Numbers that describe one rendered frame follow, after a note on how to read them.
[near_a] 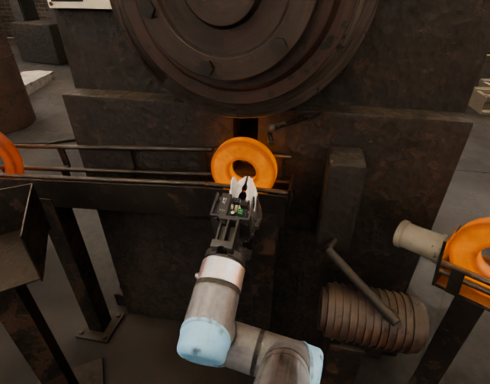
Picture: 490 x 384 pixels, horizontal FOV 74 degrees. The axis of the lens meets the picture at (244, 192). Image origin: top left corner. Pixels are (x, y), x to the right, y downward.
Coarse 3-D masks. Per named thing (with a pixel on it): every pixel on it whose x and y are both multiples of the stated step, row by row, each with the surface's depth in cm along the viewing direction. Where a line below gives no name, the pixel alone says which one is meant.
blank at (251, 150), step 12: (228, 144) 73; (240, 144) 72; (252, 144) 72; (216, 156) 76; (228, 156) 75; (240, 156) 74; (252, 156) 73; (264, 156) 73; (216, 168) 78; (228, 168) 77; (264, 168) 74; (276, 168) 75; (216, 180) 79; (228, 180) 79; (264, 180) 76
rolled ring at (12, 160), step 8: (0, 136) 87; (0, 144) 86; (8, 144) 88; (0, 152) 87; (8, 152) 87; (16, 152) 89; (8, 160) 88; (16, 160) 89; (8, 168) 90; (16, 168) 90
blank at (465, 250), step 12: (468, 228) 58; (480, 228) 56; (456, 240) 60; (468, 240) 58; (480, 240) 57; (456, 252) 61; (468, 252) 59; (480, 252) 60; (456, 264) 62; (468, 264) 60; (480, 264) 60
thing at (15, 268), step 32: (0, 192) 74; (32, 192) 74; (0, 224) 78; (32, 224) 69; (0, 256) 73; (32, 256) 64; (0, 288) 65; (0, 320) 76; (32, 320) 79; (32, 352) 84
